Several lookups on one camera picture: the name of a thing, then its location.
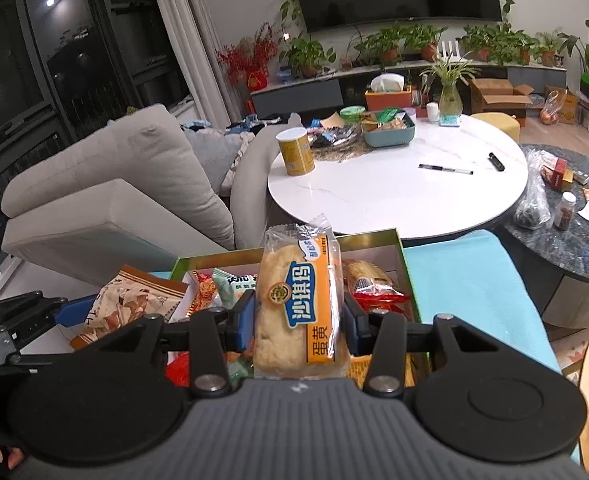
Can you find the large red snack bag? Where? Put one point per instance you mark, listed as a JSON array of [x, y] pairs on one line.
[[178, 370]]

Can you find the yellow cylindrical can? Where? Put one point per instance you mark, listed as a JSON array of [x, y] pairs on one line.
[[296, 151]]

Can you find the orange tissue box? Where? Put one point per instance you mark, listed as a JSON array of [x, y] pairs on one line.
[[388, 90]]

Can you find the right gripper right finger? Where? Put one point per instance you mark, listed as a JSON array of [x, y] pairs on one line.
[[382, 337]]

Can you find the yellow sachima cake pack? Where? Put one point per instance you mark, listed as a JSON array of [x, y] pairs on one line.
[[299, 300]]

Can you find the green gift box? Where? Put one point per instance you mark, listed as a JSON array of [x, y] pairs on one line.
[[382, 248]]

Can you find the blue plastic tray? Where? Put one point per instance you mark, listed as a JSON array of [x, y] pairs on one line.
[[398, 132]]

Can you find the biscuit roll clear pack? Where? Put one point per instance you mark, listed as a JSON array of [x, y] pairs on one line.
[[366, 277]]

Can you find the glass vase with plant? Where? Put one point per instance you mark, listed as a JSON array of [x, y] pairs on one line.
[[449, 73]]

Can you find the beige sofa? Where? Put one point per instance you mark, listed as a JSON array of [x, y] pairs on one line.
[[134, 192]]

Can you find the dark marble coffee table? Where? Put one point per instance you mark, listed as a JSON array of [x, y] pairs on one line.
[[554, 267]]

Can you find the cardboard box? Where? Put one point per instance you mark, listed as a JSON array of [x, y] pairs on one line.
[[499, 95]]

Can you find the blue grey table mat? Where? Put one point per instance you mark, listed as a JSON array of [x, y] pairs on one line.
[[483, 396]]

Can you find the black pen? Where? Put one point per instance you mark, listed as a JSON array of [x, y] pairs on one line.
[[446, 169]]

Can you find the small white red packet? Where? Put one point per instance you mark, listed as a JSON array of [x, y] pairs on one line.
[[127, 297]]

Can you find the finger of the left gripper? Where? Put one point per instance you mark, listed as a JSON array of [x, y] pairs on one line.
[[74, 312]]

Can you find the red noodle snack bag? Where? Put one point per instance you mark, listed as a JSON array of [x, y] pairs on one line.
[[392, 301]]

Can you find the white round table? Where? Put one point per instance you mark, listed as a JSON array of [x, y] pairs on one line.
[[384, 189]]

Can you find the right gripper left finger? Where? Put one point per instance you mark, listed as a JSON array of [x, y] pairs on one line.
[[212, 333]]

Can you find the green chips snack bag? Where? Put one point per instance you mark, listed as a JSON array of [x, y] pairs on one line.
[[230, 287]]

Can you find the lobster cracker snack bag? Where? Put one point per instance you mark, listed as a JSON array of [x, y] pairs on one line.
[[205, 294]]

